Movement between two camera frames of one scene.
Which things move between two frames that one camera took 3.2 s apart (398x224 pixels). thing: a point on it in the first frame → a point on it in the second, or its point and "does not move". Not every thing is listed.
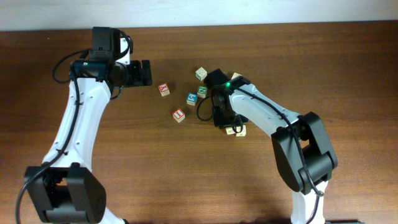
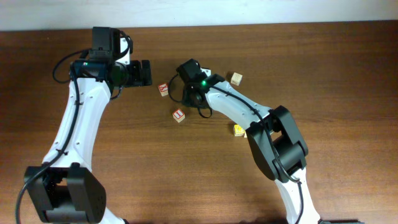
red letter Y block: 164,89 does not move
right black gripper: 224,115 → 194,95
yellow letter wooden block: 230,130 → 239,130
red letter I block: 178,115 does not move
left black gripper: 137,79 does not move
